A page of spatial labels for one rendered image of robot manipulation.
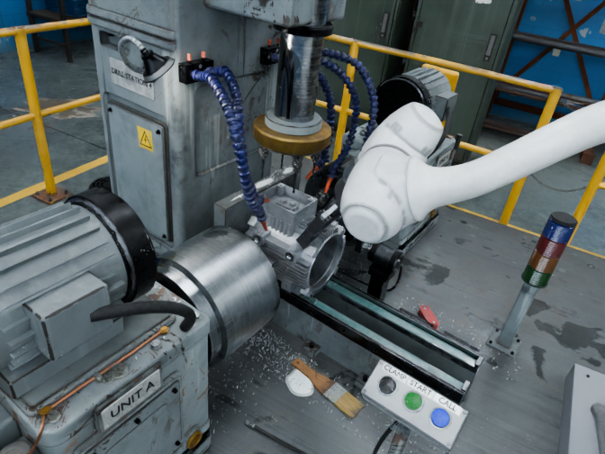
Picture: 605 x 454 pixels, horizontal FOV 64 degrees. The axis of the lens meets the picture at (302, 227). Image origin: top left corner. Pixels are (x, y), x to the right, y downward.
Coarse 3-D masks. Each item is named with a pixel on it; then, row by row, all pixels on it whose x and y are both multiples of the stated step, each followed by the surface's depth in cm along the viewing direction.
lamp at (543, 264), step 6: (534, 252) 118; (534, 258) 117; (540, 258) 116; (546, 258) 115; (534, 264) 117; (540, 264) 116; (546, 264) 116; (552, 264) 115; (540, 270) 117; (546, 270) 116; (552, 270) 117
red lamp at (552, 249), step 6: (540, 240) 115; (546, 240) 113; (540, 246) 115; (546, 246) 114; (552, 246) 113; (558, 246) 112; (564, 246) 113; (540, 252) 115; (546, 252) 114; (552, 252) 114; (558, 252) 114; (552, 258) 114; (558, 258) 115
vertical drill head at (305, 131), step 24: (312, 24) 94; (288, 48) 97; (312, 48) 97; (288, 72) 99; (312, 72) 100; (288, 96) 102; (312, 96) 103; (264, 120) 110; (288, 120) 105; (312, 120) 107; (264, 144) 105; (288, 144) 103; (312, 144) 104
